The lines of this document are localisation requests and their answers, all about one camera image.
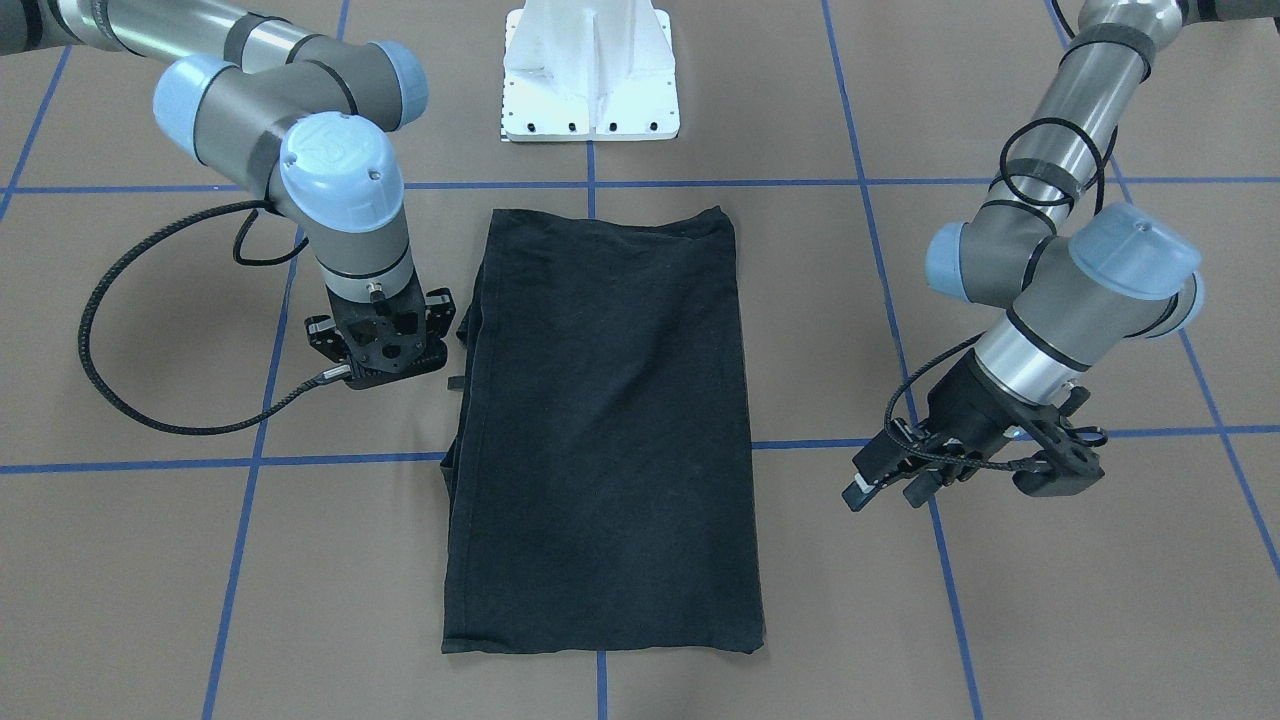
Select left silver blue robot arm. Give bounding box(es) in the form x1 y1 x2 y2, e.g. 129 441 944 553
844 1 1277 511

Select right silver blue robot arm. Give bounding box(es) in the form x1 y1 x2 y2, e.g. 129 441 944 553
3 1 454 388

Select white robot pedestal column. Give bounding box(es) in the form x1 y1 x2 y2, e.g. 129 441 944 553
500 1 681 143

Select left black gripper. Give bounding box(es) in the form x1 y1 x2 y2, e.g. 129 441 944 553
842 355 1061 512

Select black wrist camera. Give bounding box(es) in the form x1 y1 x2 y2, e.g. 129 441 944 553
310 345 448 389
1009 384 1108 498

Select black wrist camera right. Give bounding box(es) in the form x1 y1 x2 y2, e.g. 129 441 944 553
310 345 448 389

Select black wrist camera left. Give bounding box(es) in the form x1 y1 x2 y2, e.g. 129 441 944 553
1009 384 1108 498

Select black t-shirt with logo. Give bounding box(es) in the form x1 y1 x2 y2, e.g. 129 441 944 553
442 208 765 653

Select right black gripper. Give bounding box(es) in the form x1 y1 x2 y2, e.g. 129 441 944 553
305 284 456 372

